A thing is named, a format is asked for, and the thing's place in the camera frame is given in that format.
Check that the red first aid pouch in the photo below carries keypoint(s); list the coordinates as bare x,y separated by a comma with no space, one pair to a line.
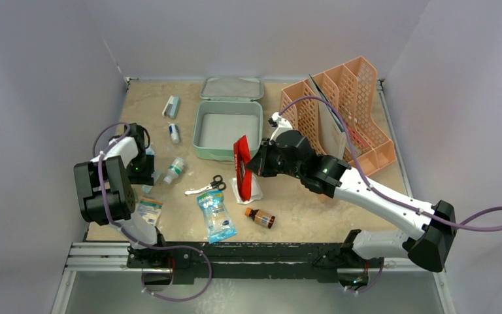
241,158

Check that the blue wet wipes packet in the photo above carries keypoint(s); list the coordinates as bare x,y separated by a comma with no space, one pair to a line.
217,220

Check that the grey folder in organizer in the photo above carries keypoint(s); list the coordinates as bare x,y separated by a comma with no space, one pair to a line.
331,132

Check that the peach plastic file organizer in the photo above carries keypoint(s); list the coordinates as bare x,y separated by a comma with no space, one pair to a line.
350,89

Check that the bandage box in bag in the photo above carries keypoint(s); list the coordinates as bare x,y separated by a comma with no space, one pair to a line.
150,210

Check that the black handled scissors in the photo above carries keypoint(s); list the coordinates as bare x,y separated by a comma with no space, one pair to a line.
217,183

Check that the blue white sachet packet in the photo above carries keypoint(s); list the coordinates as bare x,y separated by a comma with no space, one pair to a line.
150,150

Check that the small white blue tube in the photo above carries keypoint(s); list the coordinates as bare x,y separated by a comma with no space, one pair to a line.
174,133

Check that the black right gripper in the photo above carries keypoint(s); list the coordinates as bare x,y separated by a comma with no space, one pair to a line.
262,160

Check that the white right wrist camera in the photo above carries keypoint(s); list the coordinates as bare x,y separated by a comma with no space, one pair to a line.
279,124

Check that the white gauze packets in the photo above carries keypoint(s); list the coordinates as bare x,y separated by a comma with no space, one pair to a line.
253,193

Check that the small teal strip packet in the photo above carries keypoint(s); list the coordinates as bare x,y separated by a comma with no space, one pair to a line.
146,188

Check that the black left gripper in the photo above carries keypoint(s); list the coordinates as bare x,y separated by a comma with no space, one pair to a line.
144,177

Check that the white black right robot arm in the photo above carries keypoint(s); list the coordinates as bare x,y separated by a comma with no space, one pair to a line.
424,233

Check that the brown glass medicine bottle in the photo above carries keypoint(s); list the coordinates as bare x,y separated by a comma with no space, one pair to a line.
260,217

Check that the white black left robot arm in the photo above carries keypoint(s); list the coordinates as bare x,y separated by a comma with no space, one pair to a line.
104,186

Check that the white bottle green label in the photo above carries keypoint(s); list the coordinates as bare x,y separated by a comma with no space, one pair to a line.
174,170

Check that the mint green open case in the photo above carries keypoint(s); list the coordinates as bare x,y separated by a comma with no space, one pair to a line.
229,109

